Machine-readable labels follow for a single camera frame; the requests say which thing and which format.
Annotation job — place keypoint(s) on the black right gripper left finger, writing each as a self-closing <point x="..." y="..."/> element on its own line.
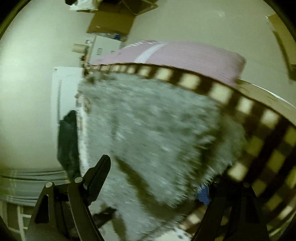
<point x="48" y="221"/>

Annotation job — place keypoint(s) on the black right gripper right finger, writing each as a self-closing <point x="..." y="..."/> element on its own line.
<point x="232" y="214"/>

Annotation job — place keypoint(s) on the grey fuzzy pants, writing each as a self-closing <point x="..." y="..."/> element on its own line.
<point x="164" y="143"/>

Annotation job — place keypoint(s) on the brown checkered bed sheet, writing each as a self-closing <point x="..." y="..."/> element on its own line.
<point x="268" y="163"/>

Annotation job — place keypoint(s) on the dark green folded garment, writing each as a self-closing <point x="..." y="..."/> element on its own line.
<point x="68" y="153"/>

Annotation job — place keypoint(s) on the pink striped pillow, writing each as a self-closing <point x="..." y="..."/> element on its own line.
<point x="209" y="61"/>

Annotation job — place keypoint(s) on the brown cardboard box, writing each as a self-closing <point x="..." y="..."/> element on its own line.
<point x="108" y="22"/>

